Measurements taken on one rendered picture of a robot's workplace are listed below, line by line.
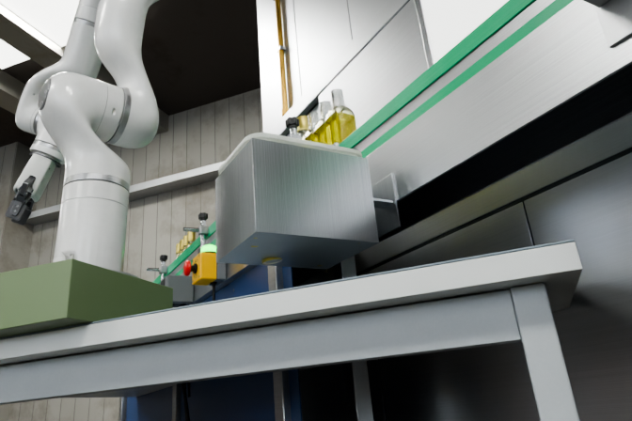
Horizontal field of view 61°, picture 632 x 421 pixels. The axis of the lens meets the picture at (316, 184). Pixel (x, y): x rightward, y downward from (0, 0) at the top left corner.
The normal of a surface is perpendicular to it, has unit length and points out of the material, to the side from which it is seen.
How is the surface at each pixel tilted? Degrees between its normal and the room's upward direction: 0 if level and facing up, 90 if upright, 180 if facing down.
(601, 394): 90
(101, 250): 91
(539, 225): 90
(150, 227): 90
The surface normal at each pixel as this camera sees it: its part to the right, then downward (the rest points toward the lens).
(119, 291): 0.93, -0.22
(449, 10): -0.87, -0.12
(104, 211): 0.67, -0.33
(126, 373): -0.36, -0.34
